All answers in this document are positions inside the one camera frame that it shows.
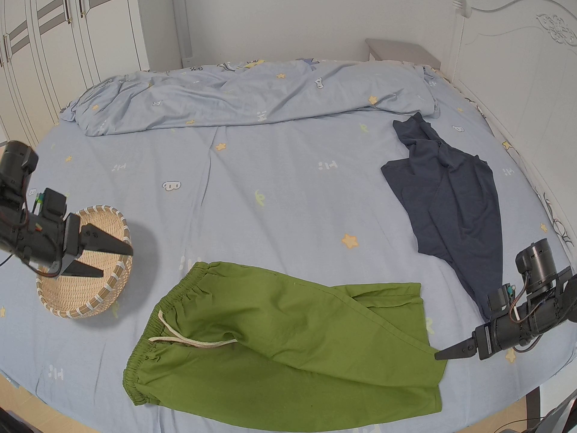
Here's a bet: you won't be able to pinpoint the grey bedside table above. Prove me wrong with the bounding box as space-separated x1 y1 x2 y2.
365 39 443 69

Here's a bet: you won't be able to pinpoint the white wardrobe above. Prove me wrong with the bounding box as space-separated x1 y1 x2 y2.
0 0 150 167

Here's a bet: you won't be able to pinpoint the round woven basket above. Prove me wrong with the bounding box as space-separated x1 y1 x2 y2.
36 205 133 319

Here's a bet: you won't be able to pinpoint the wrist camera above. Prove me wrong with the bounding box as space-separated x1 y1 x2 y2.
38 189 68 219
489 286 515 311

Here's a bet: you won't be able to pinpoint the pale blue quilt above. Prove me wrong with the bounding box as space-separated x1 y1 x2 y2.
60 58 441 138

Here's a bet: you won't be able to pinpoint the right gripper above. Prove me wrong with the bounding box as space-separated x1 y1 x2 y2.
473 307 535 361

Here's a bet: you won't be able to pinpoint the white vertical pipe cover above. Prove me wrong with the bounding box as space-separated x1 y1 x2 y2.
170 0 194 67

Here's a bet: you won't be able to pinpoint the dark blue garment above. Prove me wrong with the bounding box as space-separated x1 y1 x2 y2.
381 112 503 324

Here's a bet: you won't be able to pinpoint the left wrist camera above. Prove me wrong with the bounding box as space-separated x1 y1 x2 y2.
38 189 68 219

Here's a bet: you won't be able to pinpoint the green shorts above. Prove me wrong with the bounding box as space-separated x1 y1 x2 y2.
123 261 448 423

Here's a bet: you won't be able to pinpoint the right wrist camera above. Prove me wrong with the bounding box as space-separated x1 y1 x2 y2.
489 286 515 311

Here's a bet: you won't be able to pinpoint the bed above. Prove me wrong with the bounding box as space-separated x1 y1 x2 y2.
0 0 577 433

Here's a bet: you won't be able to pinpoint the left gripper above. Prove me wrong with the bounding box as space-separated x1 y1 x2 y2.
18 213 134 280

